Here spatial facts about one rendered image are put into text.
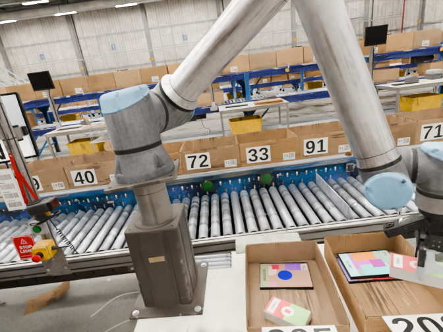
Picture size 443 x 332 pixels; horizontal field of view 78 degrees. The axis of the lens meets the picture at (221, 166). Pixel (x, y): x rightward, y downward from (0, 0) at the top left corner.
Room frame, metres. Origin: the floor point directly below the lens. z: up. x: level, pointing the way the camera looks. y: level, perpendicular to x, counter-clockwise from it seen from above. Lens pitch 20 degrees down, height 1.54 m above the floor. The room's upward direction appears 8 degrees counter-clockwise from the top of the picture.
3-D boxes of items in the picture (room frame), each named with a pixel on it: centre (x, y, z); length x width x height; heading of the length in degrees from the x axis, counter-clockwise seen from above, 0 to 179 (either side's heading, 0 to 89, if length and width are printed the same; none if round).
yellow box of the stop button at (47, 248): (1.11, 0.84, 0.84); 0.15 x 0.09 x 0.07; 89
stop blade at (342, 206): (1.42, -0.61, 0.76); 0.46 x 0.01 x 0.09; 179
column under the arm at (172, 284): (0.86, 0.25, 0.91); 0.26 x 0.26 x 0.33; 86
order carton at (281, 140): (1.88, -0.33, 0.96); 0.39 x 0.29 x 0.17; 89
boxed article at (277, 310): (0.66, -0.14, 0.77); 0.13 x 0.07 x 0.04; 52
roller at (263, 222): (1.43, -0.18, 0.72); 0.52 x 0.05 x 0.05; 179
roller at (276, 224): (1.43, -0.25, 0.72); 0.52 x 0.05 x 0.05; 179
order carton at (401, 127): (1.87, -1.11, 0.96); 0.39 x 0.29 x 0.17; 89
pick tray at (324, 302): (0.74, -0.17, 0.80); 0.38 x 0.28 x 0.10; 173
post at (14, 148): (1.17, 0.88, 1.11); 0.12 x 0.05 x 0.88; 89
